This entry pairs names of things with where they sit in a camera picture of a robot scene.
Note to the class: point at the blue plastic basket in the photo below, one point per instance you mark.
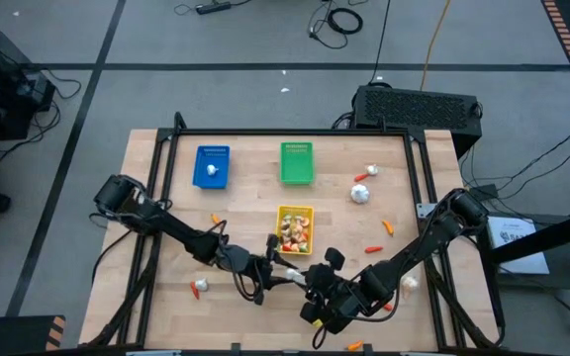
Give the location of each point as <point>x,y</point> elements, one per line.
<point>203,158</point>

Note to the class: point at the orange carrot toy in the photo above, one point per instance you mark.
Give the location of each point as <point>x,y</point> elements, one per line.
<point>373,249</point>

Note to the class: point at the orange chili pepper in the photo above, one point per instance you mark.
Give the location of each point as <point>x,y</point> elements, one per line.
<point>216,218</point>
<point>388,226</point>
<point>355,345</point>

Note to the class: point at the black metal stand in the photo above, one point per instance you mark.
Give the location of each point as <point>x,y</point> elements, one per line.
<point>562,232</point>

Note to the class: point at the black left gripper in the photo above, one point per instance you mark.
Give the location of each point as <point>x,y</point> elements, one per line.
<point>250,267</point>

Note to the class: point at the black computer tower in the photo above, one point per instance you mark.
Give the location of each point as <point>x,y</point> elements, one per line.
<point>413,111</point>

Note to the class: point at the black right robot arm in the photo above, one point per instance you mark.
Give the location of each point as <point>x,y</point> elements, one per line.
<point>413,249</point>

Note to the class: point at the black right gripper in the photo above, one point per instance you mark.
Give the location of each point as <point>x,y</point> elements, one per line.
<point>337,296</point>

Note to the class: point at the large white garlic bulb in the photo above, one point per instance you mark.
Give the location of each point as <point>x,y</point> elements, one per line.
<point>359,194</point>

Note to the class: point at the black power strip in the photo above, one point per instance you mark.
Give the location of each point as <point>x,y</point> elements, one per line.
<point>213,8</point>

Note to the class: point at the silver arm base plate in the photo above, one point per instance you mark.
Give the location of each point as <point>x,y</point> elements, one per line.
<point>424,210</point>

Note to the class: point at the pink-capped mushroom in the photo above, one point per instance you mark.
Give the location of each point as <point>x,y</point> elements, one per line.
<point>306,222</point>

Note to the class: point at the black metal table frame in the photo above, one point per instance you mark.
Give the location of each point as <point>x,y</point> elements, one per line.
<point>290,132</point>

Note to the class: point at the yellow plastic basket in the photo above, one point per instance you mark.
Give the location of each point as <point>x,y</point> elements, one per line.
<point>295,209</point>

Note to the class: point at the white paper sheet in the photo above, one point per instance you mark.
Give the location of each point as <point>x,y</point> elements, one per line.
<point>517,247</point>

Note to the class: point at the green-capped mushroom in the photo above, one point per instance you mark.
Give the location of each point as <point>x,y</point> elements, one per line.
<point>286,219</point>
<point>304,248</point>

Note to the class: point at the red-capped mushroom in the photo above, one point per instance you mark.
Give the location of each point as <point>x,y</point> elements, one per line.
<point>286,247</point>

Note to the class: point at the brown-capped mushroom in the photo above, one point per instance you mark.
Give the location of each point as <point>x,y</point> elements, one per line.
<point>289,240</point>

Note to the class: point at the hazard-striped black case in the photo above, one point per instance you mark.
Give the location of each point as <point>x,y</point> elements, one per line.
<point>13,336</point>

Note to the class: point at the small white garlic bulb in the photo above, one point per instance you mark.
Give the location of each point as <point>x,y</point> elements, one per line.
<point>372,169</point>

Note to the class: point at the green plastic basket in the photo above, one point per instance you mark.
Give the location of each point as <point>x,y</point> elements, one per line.
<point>296,165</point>

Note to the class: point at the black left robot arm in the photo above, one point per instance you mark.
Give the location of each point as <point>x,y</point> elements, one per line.
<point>176,232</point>

